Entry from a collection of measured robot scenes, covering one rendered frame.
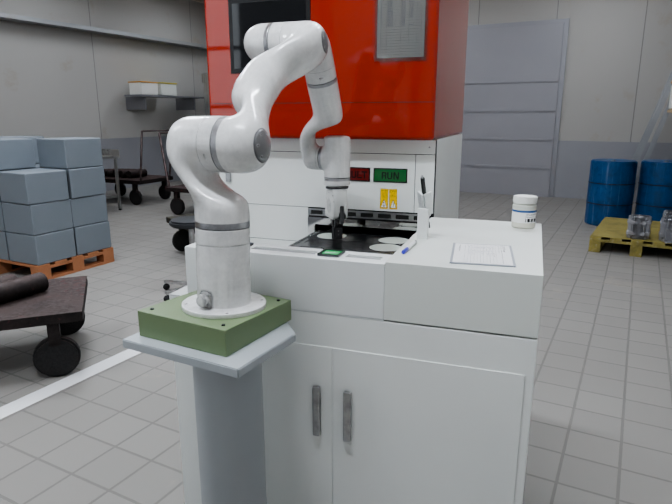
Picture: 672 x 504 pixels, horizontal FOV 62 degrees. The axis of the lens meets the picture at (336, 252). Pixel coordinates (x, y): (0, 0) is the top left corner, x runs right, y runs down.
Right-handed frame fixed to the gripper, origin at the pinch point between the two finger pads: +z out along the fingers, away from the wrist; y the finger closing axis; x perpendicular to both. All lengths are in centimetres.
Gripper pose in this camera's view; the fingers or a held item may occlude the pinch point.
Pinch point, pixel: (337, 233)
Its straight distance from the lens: 184.2
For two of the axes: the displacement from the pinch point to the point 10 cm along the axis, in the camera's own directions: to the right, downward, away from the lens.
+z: 0.0, 9.7, 2.4
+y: 3.2, 2.2, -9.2
